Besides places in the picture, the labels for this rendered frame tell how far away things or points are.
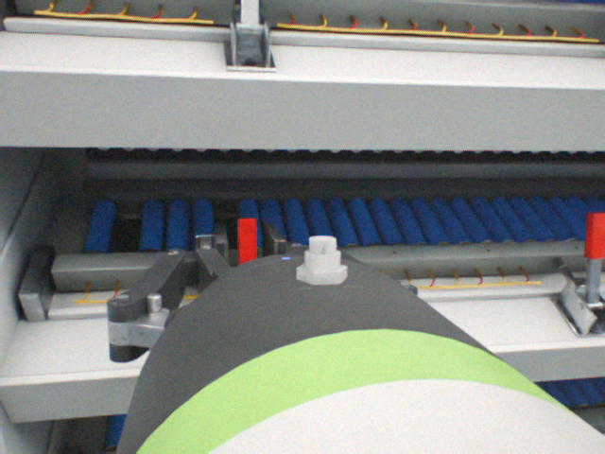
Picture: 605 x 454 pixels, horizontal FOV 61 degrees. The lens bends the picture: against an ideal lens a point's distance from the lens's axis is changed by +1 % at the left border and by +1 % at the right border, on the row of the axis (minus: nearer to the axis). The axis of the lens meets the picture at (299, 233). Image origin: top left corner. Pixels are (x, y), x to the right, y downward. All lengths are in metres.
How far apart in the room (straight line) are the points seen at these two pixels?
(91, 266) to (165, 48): 0.17
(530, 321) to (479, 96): 0.19
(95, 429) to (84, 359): 0.19
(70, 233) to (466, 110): 0.33
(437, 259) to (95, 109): 0.28
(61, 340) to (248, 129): 0.19
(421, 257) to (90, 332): 0.26
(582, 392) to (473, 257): 0.26
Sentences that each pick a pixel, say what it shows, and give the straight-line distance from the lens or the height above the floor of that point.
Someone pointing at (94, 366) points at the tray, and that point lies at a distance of 0.37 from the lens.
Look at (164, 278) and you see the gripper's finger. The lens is 0.24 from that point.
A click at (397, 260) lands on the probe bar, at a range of 0.42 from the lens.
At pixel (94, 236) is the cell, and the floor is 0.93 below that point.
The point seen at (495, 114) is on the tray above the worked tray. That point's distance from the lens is 0.35.
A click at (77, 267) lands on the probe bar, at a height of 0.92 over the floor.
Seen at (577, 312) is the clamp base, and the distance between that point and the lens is 0.46.
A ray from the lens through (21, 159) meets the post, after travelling 0.43.
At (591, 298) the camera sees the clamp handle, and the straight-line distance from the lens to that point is 0.46.
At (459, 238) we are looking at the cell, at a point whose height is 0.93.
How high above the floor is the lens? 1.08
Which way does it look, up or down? 21 degrees down
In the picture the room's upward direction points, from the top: 3 degrees clockwise
